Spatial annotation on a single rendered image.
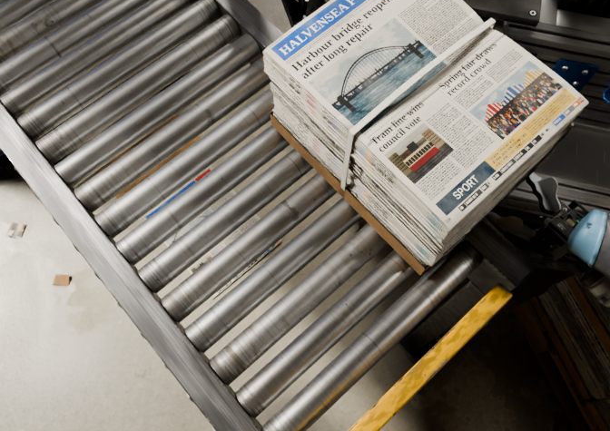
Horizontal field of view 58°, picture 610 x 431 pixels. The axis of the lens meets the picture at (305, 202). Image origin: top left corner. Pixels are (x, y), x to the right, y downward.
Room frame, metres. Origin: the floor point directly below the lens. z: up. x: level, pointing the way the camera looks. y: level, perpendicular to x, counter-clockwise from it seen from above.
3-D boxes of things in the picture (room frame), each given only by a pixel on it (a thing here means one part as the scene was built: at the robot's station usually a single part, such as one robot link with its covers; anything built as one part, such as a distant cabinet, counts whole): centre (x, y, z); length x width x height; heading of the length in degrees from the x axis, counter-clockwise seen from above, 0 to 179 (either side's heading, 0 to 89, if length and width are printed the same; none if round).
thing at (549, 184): (0.39, -0.42, 0.81); 0.09 x 0.03 x 0.06; 15
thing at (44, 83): (0.71, 0.40, 0.77); 0.47 x 0.05 x 0.05; 132
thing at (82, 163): (0.57, 0.27, 0.77); 0.47 x 0.05 x 0.05; 132
